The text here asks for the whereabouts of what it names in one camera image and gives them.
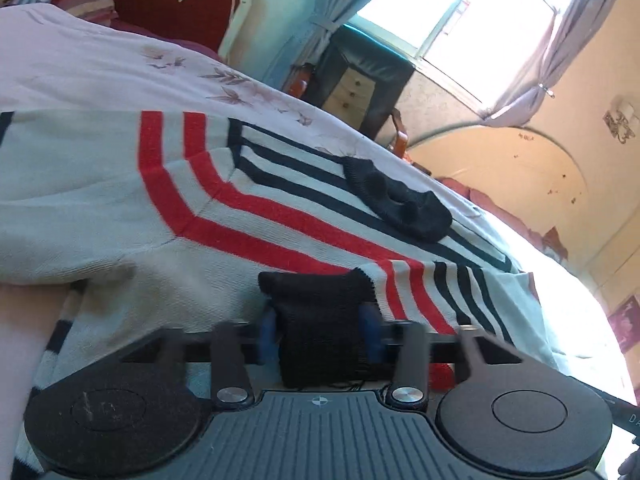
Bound cream arched headboard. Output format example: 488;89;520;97
407;125;591;261

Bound grey tied curtain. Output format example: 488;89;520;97
480;0;640;128

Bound bright window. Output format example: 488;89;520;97
357;0;586;116

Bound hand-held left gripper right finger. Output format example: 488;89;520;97
357;304;526;407

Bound black leather armchair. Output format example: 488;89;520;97
282;25;416;157

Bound wall light ornament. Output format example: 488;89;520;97
602;95;640;145

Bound pink floral bed sheet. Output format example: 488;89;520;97
0;2;640;411

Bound dark red pillow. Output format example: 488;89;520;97
110;17;221;61

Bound red heart-shaped headboard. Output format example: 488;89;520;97
65;0;251;66

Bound red navy striped knit sweater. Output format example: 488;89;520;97
0;109;558;480

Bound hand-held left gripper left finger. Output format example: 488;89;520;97
117;309;279;409

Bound blue grey curtain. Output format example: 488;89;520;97
240;0;421;98

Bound striped pillow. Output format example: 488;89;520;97
0;0;118;23

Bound pink wall poster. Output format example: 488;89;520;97
607;295;640;356

